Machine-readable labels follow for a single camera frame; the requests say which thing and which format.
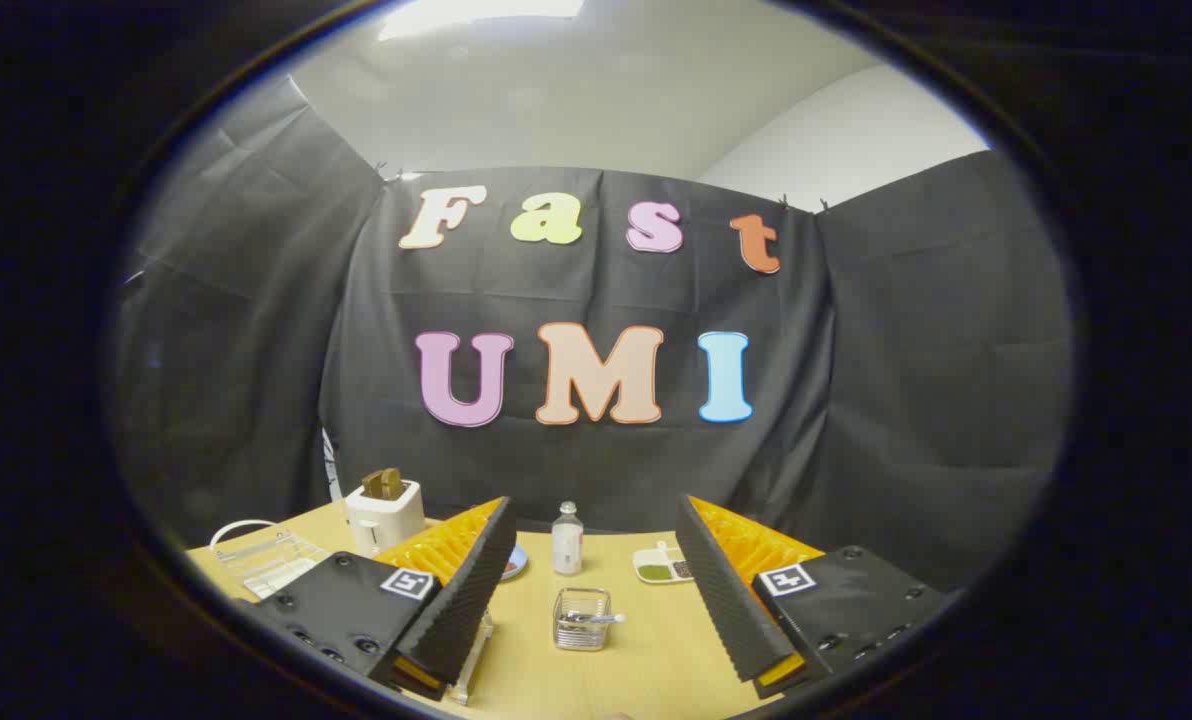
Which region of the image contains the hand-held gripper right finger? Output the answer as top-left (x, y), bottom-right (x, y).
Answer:
top-left (674, 494), bottom-right (958, 701)

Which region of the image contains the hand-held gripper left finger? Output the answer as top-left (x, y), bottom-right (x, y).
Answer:
top-left (239, 496), bottom-right (519, 703)

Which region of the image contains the metal mesh basket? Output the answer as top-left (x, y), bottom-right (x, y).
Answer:
top-left (553, 587), bottom-right (614, 653)

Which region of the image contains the white divided sauce tray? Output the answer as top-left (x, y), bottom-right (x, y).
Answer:
top-left (633, 541), bottom-right (696, 586)

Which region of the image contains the white toaster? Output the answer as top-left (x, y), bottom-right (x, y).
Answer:
top-left (344, 480), bottom-right (427, 557)

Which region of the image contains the small clear bottle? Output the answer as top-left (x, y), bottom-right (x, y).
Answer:
top-left (552, 501), bottom-right (585, 576)

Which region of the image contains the black backdrop cloth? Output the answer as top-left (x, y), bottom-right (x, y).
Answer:
top-left (111, 78), bottom-right (1073, 593)

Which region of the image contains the ceiling light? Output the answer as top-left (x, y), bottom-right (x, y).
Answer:
top-left (376, 0), bottom-right (589, 43)

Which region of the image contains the white wire dish rack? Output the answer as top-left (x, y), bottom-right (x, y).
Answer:
top-left (209, 519), bottom-right (333, 601)

